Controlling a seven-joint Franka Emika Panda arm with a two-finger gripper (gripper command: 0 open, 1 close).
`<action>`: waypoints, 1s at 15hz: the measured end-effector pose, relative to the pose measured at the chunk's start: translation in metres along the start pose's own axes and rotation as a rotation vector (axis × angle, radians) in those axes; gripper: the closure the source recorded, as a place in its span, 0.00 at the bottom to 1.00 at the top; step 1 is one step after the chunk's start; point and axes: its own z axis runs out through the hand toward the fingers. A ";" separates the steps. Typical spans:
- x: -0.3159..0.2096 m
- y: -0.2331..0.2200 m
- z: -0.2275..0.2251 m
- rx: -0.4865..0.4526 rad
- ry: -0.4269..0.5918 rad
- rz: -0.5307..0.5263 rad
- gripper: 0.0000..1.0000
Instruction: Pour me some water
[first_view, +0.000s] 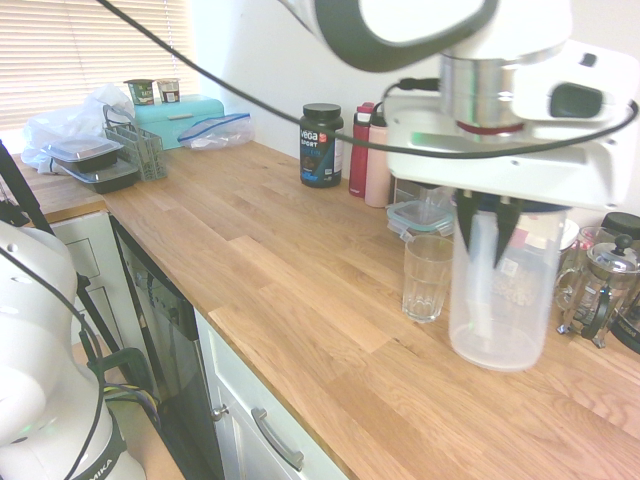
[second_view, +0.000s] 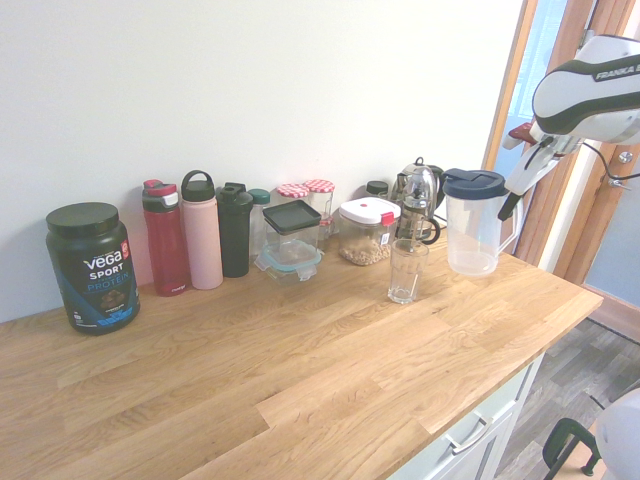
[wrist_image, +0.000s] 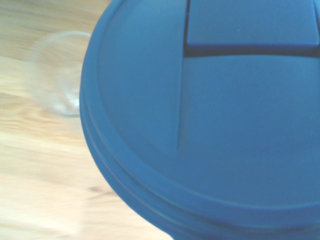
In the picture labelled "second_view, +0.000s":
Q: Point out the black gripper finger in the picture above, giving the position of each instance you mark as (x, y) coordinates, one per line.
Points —
(509, 207)

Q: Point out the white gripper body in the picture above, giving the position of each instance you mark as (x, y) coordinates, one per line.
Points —
(532, 167)

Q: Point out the clear pitcher with blue lid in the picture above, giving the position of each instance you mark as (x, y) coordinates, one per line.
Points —
(472, 225)

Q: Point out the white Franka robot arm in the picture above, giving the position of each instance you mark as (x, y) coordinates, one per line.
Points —
(590, 95)

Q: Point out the red water bottle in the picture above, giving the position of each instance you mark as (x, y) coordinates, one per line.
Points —
(165, 245)

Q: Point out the chrome and black kettle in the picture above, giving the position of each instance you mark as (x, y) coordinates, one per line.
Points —
(424, 171)

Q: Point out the glass French press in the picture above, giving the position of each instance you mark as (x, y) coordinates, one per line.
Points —
(417, 220)

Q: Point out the clear faceted drinking glass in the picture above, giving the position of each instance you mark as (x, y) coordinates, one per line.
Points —
(407, 275)

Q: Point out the jar with dark lid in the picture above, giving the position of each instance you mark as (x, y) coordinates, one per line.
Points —
(376, 186)

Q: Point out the cereal container with white lid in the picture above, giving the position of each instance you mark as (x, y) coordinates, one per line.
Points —
(367, 225)

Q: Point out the small jar red checked lid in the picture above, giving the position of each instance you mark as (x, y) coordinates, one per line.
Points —
(326, 229)

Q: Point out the tall jar red checked lid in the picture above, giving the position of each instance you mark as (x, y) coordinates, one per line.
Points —
(320, 186)
(292, 190)

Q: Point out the square container with black lid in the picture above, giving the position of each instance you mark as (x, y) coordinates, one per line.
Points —
(291, 215)

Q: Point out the glass container with teal lid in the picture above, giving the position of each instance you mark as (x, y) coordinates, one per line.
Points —
(287, 261)

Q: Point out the white drawer cabinet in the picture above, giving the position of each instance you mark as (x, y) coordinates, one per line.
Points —
(480, 445)

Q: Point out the black clamp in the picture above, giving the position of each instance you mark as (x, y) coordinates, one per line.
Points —
(570, 440)

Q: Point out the clear jar with green lid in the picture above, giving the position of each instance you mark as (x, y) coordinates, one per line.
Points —
(258, 196)

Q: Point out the black shaker bottle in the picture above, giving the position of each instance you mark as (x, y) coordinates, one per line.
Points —
(234, 235)

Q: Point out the pink bottle with black cap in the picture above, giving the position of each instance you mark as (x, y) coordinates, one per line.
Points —
(201, 240)

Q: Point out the black protein powder tub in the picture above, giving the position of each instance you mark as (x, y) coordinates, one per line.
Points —
(92, 270)

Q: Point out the wooden door frame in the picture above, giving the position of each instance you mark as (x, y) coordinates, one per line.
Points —
(545, 220)

